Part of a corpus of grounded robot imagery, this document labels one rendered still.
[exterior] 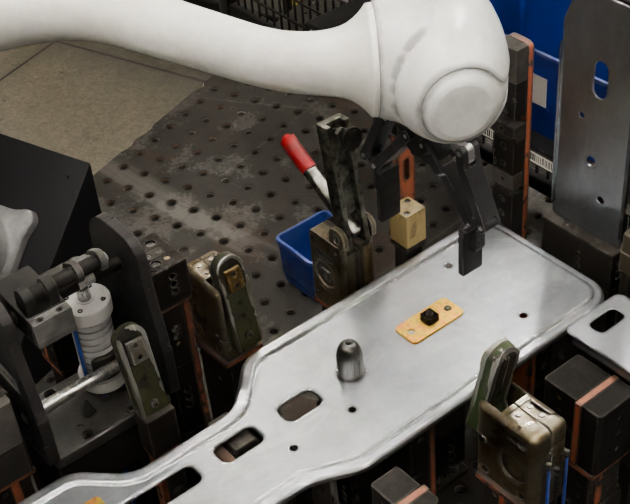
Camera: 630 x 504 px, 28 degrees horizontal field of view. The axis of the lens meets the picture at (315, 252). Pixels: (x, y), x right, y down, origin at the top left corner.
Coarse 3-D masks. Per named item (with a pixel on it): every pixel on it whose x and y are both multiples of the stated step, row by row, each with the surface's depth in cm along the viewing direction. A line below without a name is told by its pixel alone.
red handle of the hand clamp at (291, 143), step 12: (288, 144) 159; (300, 144) 159; (300, 156) 158; (300, 168) 158; (312, 168) 158; (312, 180) 158; (324, 180) 158; (324, 192) 157; (348, 216) 157; (360, 228) 157
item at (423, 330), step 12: (444, 300) 155; (420, 312) 153; (444, 312) 153; (456, 312) 153; (408, 324) 152; (420, 324) 152; (432, 324) 151; (444, 324) 151; (408, 336) 150; (420, 336) 150
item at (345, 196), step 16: (320, 128) 149; (336, 128) 149; (352, 128) 147; (320, 144) 150; (336, 144) 151; (352, 144) 147; (336, 160) 150; (352, 160) 152; (336, 176) 151; (352, 176) 153; (336, 192) 152; (352, 192) 155; (336, 208) 154; (352, 208) 156; (336, 224) 156
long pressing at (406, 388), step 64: (448, 256) 162; (512, 256) 161; (320, 320) 153; (384, 320) 153; (512, 320) 151; (576, 320) 151; (256, 384) 146; (320, 384) 145; (384, 384) 145; (448, 384) 144; (192, 448) 139; (256, 448) 138; (320, 448) 138; (384, 448) 138
